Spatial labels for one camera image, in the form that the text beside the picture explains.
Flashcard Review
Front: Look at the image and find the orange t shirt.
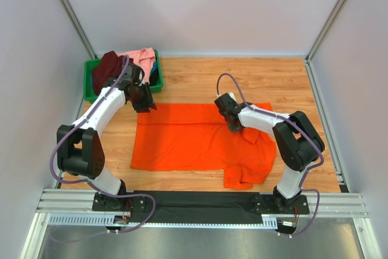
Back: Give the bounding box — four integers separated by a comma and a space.
130, 104, 276, 190

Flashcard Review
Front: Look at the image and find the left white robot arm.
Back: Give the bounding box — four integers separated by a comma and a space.
52, 63, 157, 198

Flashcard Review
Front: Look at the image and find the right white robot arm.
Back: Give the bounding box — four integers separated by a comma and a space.
215, 93, 325, 206

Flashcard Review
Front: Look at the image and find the blue t shirt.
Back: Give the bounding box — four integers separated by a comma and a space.
150, 61, 158, 76

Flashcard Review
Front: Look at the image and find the pink t shirt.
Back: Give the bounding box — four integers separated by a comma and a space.
118, 47, 156, 82

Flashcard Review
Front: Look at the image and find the maroon t shirt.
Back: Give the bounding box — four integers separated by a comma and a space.
92, 51, 123, 95

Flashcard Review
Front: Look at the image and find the green plastic bin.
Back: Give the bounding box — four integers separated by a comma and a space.
83, 49, 164, 103

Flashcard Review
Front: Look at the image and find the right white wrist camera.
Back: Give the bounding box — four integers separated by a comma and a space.
217, 92, 237, 102

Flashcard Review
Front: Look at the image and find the right aluminium frame post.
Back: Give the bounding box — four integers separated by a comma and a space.
305, 0, 366, 61

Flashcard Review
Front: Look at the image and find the aluminium frame post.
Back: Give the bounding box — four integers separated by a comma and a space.
59, 0, 97, 59
305, 0, 366, 61

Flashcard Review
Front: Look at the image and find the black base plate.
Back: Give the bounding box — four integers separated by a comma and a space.
92, 190, 310, 220

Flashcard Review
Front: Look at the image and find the grey slotted cable duct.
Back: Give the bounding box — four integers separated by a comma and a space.
48, 214, 297, 229

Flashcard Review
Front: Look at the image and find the left aluminium frame post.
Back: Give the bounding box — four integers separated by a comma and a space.
59, 0, 97, 59

